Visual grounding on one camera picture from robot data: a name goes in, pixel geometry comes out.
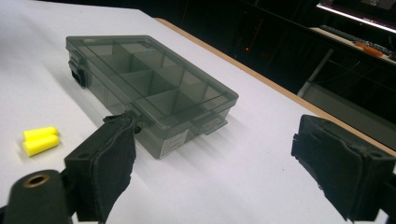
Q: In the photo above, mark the white board sheet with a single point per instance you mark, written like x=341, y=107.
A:
x=233, y=174

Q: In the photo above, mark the yellow foam earplug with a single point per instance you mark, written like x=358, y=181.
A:
x=40, y=146
x=40, y=133

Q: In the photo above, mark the lit monitor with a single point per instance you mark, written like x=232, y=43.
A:
x=358, y=17

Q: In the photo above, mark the orange tool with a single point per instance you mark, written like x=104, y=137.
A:
x=369, y=49

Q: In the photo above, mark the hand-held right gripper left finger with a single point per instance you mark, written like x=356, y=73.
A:
x=106, y=161

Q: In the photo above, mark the white metal stand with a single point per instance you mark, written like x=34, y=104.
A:
x=316, y=73

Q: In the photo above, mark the grey transparent organizer box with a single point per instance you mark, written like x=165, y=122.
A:
x=149, y=77

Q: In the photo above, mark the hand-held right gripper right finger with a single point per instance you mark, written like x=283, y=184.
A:
x=348, y=174

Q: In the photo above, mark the dark keyboard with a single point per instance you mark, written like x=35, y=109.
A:
x=342, y=34

